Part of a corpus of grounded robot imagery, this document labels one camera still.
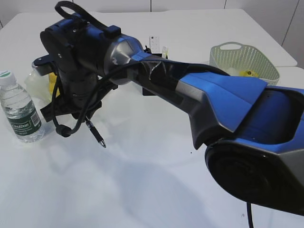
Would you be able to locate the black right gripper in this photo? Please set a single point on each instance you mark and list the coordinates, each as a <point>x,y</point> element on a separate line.
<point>78,45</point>

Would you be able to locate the yellow pear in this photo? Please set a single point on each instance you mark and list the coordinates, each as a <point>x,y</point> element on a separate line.
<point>51,82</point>

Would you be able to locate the clear plastic ruler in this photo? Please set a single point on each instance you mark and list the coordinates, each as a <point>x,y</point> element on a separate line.
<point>154,44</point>

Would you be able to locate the black gel pen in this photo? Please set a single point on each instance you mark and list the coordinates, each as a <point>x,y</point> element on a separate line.
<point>95,132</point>
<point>147,50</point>

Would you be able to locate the yellow-green utility knife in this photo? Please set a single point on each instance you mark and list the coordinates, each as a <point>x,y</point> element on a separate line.
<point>164,53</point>

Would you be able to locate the clear plastic water bottle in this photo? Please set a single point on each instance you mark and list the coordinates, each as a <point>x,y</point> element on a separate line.
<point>19,109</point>

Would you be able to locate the yellow white waste paper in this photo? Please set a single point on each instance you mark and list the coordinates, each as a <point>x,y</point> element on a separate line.
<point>244,73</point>

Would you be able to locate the blue black right robot arm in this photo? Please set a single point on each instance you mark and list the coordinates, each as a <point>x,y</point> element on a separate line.
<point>254,133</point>

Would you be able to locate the pale green wavy glass plate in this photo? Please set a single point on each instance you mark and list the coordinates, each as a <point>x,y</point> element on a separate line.
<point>37,86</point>

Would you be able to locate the black square pen holder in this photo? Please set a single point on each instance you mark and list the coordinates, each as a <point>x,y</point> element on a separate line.
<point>152,72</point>

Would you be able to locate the green woven plastic basket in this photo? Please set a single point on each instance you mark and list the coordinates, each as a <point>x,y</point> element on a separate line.
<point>244,57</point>

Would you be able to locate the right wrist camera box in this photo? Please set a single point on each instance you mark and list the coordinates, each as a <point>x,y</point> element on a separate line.
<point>44,65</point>

